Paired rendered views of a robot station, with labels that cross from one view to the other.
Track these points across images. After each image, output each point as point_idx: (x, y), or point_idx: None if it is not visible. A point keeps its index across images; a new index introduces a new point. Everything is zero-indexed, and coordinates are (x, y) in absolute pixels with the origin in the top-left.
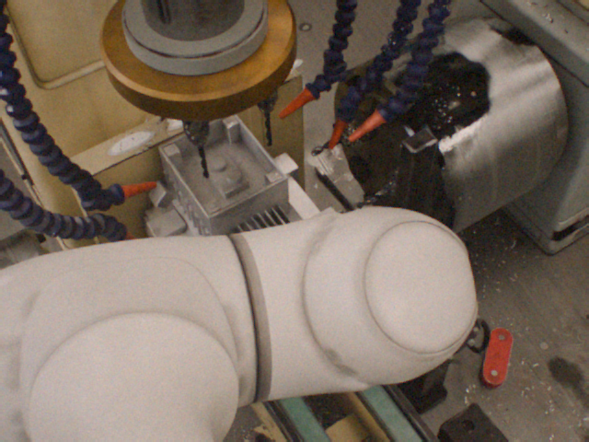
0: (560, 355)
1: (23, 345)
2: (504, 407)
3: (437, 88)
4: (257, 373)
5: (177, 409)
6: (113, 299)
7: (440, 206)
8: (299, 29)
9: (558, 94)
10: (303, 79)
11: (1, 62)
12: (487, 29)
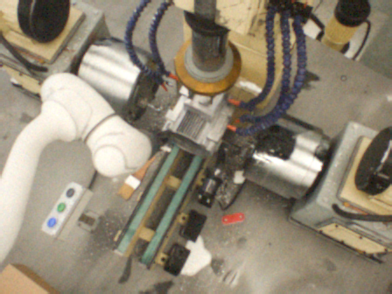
0: (247, 239)
1: (52, 94)
2: (217, 228)
3: (274, 142)
4: (84, 140)
5: (49, 129)
6: (67, 103)
7: (242, 167)
8: (340, 76)
9: (308, 184)
10: (314, 93)
11: (151, 25)
12: (314, 145)
